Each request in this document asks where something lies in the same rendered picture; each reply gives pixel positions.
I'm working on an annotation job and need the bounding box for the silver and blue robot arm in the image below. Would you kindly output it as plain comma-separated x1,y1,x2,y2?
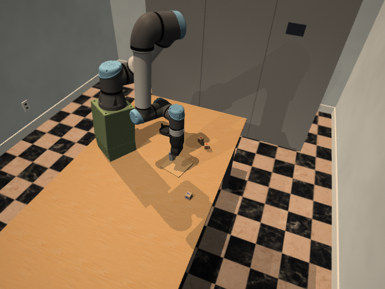
98,10,186,131

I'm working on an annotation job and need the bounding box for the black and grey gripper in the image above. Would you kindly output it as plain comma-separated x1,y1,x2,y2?
159,123,185,161

